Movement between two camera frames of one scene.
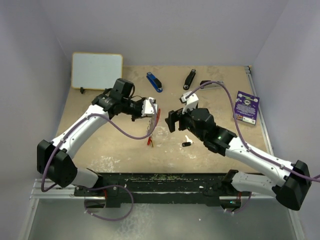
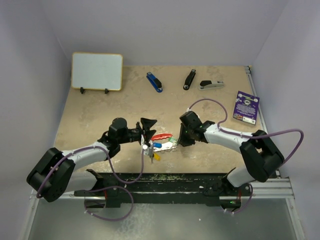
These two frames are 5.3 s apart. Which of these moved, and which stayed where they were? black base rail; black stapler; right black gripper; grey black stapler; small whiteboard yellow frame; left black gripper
Moved: left black gripper; right black gripper
Stayed: black base rail; grey black stapler; small whiteboard yellow frame; black stapler
